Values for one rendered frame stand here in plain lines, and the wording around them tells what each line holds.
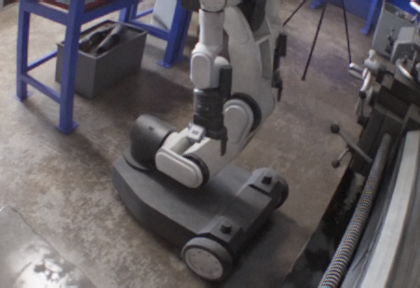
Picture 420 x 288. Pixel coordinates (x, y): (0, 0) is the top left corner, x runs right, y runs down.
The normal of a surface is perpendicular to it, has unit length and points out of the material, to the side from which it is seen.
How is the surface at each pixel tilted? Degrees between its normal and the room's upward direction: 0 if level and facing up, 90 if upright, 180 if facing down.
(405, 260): 0
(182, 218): 0
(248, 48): 90
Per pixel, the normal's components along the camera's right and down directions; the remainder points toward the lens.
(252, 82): -0.49, 0.44
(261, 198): 0.21, -0.77
